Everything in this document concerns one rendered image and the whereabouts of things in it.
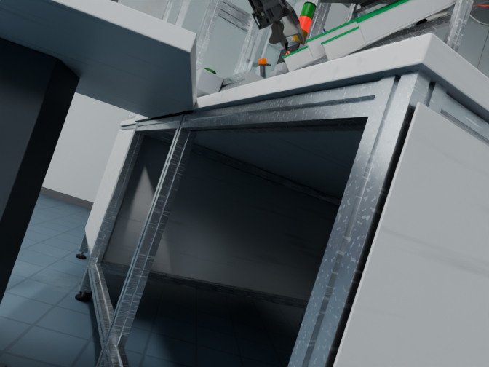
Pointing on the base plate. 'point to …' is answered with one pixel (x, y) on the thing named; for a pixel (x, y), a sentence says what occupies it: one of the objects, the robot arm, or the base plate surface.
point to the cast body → (279, 70)
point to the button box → (207, 83)
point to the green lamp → (308, 10)
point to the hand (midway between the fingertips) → (295, 42)
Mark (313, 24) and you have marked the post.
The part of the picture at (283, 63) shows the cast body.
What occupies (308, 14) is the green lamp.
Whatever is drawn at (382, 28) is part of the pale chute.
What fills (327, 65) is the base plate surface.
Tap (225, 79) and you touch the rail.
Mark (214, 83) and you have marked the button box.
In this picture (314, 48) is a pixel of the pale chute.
